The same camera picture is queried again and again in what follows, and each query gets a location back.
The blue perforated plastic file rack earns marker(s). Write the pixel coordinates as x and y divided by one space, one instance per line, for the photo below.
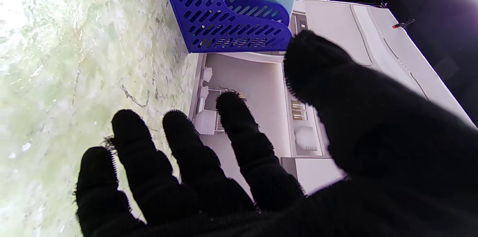
224 16

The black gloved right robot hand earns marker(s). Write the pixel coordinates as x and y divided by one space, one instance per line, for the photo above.
336 177

